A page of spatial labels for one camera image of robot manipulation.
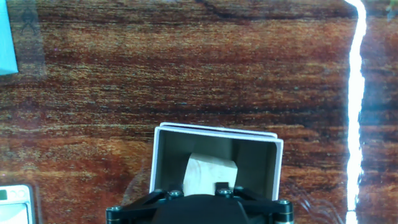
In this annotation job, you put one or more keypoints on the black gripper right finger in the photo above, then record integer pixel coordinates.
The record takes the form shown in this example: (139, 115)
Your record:
(264, 205)

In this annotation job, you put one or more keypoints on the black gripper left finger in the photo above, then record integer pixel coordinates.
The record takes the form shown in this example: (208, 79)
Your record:
(136, 207)

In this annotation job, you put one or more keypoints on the light wooden cube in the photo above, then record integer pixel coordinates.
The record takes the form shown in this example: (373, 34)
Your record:
(205, 174)

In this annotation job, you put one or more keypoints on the pink cardboard box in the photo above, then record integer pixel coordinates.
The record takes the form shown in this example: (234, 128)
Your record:
(217, 132)

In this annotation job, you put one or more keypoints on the deep light blue box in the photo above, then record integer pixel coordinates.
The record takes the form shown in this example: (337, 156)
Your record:
(6, 40)

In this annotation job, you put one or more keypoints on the silver digital scale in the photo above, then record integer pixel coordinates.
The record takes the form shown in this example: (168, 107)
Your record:
(15, 205)

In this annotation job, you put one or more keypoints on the wood grain table mat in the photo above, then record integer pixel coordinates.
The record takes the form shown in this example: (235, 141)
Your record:
(199, 77)

